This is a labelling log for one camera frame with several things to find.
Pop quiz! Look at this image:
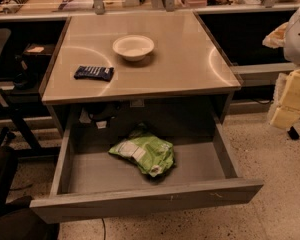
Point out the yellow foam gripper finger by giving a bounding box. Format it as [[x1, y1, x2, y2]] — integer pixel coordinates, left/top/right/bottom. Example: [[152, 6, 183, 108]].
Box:
[[269, 69, 300, 129], [262, 22, 288, 49]]

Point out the green rice chip bag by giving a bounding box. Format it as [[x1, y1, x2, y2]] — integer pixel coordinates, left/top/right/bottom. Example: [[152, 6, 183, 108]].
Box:
[[108, 123, 175, 178]]

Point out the open grey drawer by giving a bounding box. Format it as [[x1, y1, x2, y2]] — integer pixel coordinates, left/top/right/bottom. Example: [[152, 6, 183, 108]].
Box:
[[31, 114, 263, 223]]

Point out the white paper bowl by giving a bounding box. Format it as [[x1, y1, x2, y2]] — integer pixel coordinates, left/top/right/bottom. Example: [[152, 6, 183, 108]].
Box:
[[112, 35, 154, 62]]

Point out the dark blue snack bar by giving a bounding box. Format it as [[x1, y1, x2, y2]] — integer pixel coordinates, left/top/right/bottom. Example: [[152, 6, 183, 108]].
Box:
[[74, 66, 114, 82]]

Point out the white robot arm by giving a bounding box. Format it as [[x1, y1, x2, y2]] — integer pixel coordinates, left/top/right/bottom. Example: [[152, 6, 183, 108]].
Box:
[[262, 7, 300, 129]]

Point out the black power adapter with cable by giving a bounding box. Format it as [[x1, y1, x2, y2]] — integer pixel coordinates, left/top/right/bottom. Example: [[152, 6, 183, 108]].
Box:
[[287, 127, 300, 140]]

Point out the grey counter cabinet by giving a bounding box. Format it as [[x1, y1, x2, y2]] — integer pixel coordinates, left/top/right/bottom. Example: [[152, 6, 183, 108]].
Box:
[[40, 11, 241, 131]]

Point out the black box with label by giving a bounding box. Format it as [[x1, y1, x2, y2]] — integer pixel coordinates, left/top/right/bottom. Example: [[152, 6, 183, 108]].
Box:
[[22, 43, 55, 67]]

